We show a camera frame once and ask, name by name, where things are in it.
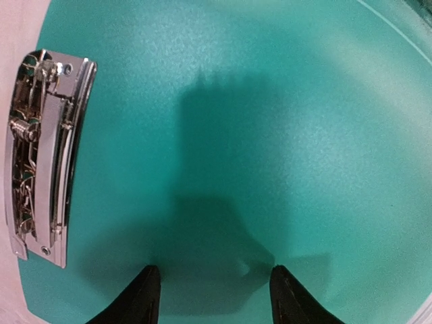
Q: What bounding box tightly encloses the folder cover metal clip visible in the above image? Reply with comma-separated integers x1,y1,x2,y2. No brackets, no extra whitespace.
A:
3,49,97,268

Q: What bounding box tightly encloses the printed paper sheet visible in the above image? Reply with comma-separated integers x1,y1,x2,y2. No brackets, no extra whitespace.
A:
409,295,432,324

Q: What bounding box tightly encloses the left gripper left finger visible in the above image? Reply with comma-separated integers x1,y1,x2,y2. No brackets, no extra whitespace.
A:
88,265,161,324

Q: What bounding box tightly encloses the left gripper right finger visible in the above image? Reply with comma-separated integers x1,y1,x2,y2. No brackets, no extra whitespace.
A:
269,265,343,324

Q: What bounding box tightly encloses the green file folder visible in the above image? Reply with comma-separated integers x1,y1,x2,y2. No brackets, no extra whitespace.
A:
19,1,431,323

